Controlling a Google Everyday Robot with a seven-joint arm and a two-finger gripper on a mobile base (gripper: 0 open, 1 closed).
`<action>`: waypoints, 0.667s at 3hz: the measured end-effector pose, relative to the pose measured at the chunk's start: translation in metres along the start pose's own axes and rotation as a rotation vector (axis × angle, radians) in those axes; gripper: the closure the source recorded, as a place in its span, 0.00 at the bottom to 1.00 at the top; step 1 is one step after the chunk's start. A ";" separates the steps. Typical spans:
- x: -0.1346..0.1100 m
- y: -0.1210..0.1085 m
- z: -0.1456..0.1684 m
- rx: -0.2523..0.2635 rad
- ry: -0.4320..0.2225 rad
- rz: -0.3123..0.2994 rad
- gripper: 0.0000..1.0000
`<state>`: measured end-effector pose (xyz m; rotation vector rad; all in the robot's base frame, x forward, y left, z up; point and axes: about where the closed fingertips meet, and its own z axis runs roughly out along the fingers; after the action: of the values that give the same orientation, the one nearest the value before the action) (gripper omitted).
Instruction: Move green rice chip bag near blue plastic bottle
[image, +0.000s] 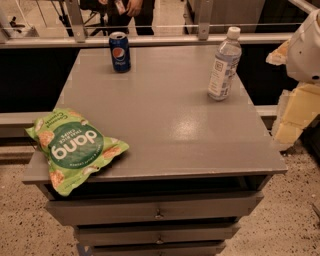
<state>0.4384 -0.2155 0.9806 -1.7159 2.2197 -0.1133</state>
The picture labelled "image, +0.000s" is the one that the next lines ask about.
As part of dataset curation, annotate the person in dark clothes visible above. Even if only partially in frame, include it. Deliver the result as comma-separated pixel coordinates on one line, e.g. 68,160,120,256
98,0,155,36

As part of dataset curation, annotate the green rice chip bag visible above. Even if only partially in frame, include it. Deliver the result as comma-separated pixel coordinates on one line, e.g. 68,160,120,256
26,108,129,196

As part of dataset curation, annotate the metal railing frame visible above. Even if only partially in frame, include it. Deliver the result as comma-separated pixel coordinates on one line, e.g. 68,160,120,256
0,0,320,49

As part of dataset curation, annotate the black office chair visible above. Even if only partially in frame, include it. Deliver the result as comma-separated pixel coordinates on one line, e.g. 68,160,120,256
57,0,108,42

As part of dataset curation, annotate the clear plastic water bottle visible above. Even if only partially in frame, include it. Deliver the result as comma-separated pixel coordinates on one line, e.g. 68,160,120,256
208,26,242,101

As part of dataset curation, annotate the grey drawer cabinet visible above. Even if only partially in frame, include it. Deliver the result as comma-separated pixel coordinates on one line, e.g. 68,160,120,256
24,46,286,256

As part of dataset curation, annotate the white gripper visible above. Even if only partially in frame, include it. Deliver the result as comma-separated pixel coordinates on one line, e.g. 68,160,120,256
266,9,320,151

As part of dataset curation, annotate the blue Pepsi can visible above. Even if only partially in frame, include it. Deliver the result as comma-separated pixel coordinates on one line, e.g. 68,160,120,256
109,32,131,73

